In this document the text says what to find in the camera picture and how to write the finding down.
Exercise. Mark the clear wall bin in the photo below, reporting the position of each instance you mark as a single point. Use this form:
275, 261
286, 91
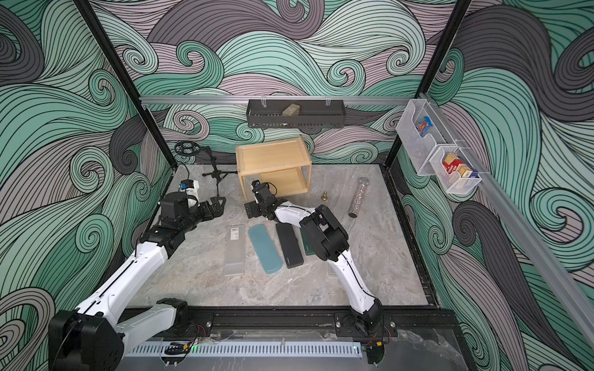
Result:
419, 150
452, 183

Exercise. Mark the clear wall bin upper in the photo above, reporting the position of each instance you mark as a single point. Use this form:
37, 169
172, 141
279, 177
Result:
419, 150

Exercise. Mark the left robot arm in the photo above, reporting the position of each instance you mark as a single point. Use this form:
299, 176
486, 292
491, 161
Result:
92, 336

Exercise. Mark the beige block in tray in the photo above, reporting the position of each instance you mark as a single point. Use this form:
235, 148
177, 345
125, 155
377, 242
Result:
293, 110

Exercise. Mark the clear wall bin lower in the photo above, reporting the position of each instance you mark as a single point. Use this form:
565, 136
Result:
452, 183

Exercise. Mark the wooden two-tier shelf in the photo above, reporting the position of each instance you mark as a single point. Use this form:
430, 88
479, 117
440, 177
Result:
284, 163

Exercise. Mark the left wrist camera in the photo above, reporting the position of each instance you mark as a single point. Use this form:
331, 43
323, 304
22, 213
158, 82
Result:
190, 187

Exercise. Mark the red box of sticks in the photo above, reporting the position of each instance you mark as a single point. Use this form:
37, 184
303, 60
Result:
452, 163

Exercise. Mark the black wall-mounted tray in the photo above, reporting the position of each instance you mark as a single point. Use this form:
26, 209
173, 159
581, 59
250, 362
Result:
301, 114

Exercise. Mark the dark green pencil case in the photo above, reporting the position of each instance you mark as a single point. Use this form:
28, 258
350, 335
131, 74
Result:
307, 247

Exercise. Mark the aluminium wall rail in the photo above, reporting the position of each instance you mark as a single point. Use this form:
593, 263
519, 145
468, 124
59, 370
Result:
244, 99

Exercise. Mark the white slotted cable duct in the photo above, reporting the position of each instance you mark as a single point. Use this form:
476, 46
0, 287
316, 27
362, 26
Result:
245, 349

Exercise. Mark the glittery silver tube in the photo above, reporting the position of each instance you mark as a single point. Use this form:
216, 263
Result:
362, 186

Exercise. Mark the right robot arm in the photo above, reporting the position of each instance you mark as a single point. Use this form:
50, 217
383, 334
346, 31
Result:
330, 243

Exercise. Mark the blue red packet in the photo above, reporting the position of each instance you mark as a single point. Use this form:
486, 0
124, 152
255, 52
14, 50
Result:
423, 126

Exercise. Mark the black pencil case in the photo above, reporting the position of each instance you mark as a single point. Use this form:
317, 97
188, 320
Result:
289, 245

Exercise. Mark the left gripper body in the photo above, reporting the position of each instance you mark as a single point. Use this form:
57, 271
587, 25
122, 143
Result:
204, 212

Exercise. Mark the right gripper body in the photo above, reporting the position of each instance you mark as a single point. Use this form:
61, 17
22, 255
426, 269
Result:
257, 206

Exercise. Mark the translucent case with barcode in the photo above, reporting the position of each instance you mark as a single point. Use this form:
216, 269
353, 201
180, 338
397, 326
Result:
234, 251

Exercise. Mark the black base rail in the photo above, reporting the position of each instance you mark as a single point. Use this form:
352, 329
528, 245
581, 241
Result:
335, 319

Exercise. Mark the light blue pencil case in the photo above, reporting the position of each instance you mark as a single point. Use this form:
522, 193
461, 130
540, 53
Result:
265, 249

